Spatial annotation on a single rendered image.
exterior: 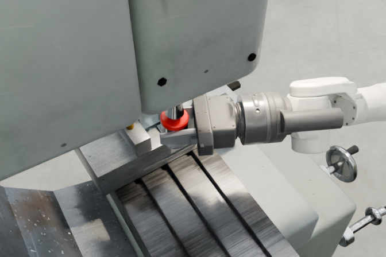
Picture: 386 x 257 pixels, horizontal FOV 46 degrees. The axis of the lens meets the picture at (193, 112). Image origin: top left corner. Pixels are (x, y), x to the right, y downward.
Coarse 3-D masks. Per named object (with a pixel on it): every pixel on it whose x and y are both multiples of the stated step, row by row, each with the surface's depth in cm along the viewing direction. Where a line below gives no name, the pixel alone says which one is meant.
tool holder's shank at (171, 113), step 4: (180, 104) 72; (172, 108) 72; (176, 108) 72; (180, 108) 73; (168, 112) 73; (172, 112) 73; (176, 112) 73; (180, 112) 73; (168, 116) 73; (172, 116) 73; (176, 116) 73; (180, 116) 74; (172, 120) 74; (176, 120) 74
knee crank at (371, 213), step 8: (368, 208) 134; (384, 208) 134; (368, 216) 133; (376, 216) 131; (352, 224) 131; (360, 224) 131; (376, 224) 133; (352, 232) 128; (344, 240) 128; (352, 240) 128
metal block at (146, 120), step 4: (140, 116) 88; (144, 116) 88; (148, 116) 89; (152, 116) 90; (156, 116) 90; (140, 120) 88; (144, 120) 89; (148, 120) 90; (152, 120) 91; (156, 120) 91; (144, 124) 90; (148, 124) 91; (152, 124) 91; (144, 128) 91
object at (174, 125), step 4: (164, 112) 76; (184, 112) 76; (160, 116) 75; (164, 116) 75; (184, 116) 75; (160, 120) 76; (164, 120) 74; (168, 120) 74; (180, 120) 75; (184, 120) 75; (164, 124) 74; (168, 124) 74; (172, 124) 74; (176, 124) 74; (180, 124) 74; (184, 124) 74; (168, 128) 74; (172, 128) 74; (176, 128) 74; (180, 128) 74
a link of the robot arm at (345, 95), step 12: (300, 84) 75; (312, 84) 75; (324, 84) 75; (336, 84) 76; (348, 84) 77; (300, 96) 75; (312, 96) 75; (336, 96) 83; (348, 96) 78; (360, 96) 79; (348, 108) 81; (360, 108) 79; (348, 120) 81; (360, 120) 80
